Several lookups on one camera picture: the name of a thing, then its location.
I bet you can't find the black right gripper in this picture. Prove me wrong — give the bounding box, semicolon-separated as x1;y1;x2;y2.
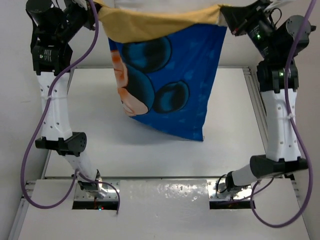
223;0;278;60

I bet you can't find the yellow blue printed pillowcase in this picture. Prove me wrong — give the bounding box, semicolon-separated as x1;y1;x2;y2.
97;0;227;141

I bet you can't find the white pillow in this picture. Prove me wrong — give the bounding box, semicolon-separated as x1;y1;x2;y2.
114;0;254;13

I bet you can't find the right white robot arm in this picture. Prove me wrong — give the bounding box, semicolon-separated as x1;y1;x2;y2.
220;0;316;192

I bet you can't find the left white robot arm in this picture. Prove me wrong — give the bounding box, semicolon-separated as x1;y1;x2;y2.
25;0;100;192

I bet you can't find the white front cover board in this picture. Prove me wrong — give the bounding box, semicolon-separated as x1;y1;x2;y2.
19;179;309;240

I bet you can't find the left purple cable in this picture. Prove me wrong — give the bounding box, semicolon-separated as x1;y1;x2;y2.
20;0;121;216

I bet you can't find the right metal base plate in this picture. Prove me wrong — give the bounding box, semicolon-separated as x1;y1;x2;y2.
207;178;252;202

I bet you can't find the metal base plate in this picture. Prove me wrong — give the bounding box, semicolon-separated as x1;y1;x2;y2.
74;181;120;202
207;178;252;202

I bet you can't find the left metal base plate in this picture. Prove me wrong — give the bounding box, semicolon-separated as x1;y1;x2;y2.
74;181;120;202

